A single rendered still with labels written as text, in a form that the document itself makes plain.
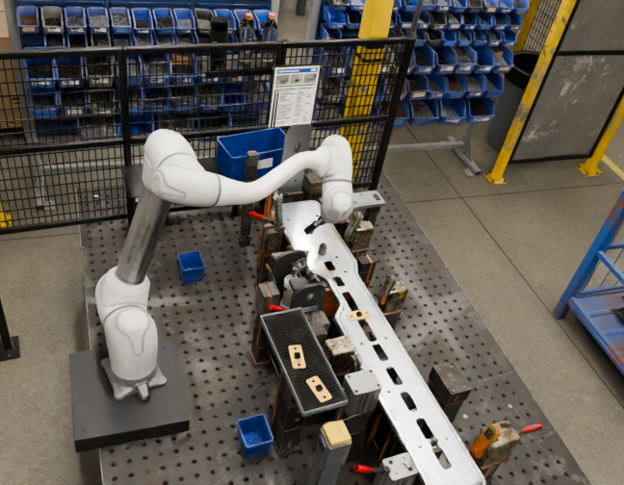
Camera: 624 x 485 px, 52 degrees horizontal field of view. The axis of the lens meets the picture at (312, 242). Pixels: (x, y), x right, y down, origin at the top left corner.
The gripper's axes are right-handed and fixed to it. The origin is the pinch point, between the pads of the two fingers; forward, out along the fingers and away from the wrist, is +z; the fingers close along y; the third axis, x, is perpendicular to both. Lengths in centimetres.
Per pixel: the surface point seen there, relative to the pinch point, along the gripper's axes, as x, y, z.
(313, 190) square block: -15.2, -8.8, 23.9
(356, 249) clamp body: 16.6, -7.2, 12.9
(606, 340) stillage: 136, -112, 88
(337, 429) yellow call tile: 53, 44, -70
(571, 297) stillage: 111, -119, 108
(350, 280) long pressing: 24.5, 6.5, -8.5
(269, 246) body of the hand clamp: -3.8, 23.3, 4.3
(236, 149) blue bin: -49, 8, 29
